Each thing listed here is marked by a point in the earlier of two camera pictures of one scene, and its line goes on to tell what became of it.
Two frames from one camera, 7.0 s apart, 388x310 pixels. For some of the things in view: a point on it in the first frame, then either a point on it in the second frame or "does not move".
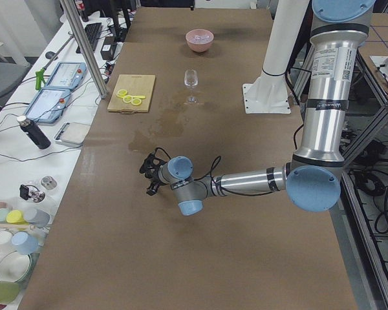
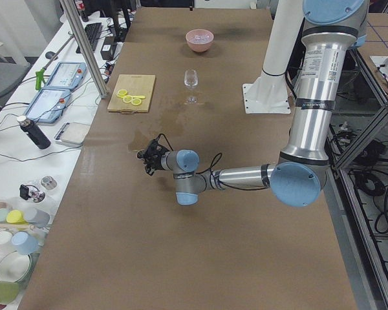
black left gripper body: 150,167 -> 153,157
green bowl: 3,292 does not move
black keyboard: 93,32 does not move
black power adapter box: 108,48 does not move
